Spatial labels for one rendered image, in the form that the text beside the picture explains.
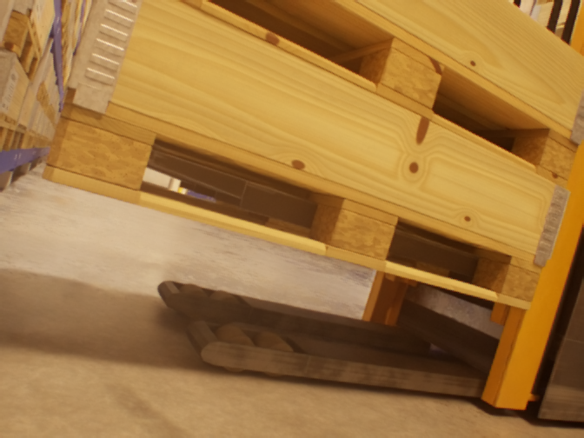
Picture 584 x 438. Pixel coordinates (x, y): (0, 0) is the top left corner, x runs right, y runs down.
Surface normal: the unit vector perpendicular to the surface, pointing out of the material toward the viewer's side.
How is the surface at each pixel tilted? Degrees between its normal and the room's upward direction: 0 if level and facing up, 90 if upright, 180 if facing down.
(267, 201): 90
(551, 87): 90
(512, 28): 90
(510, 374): 90
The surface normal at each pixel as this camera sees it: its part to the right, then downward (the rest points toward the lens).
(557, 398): 0.43, 0.14
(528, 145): -0.85, -0.25
